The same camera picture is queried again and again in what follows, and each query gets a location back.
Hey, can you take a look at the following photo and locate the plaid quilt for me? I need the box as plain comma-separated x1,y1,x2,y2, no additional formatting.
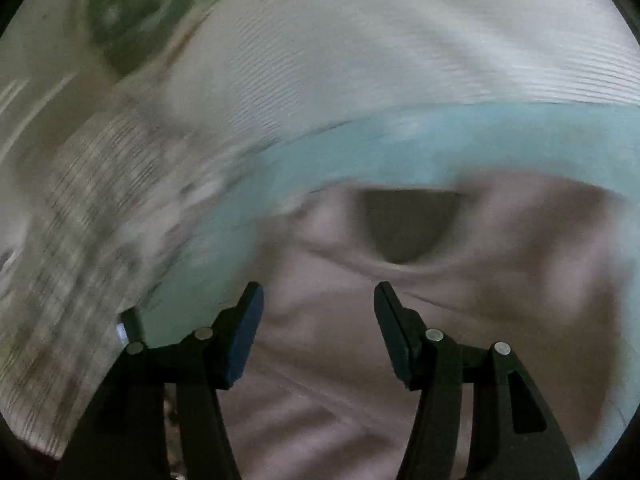
0,75,261,456

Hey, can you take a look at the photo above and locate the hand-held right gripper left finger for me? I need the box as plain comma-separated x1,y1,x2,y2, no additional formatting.
55,281,265,480

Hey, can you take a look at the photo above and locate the landscape painting gold frame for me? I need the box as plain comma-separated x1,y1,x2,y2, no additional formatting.
85,0,286,78

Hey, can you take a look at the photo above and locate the white striped pillow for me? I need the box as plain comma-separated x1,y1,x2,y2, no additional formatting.
165,0,640,161

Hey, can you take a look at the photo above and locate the mauve knit garment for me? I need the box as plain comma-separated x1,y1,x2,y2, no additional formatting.
215,170,632,480

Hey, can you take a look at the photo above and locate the teal floral bed sheet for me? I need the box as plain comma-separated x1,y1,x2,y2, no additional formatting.
142,100,640,348

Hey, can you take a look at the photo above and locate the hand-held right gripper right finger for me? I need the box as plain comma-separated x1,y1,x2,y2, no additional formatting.
374,281,581,480

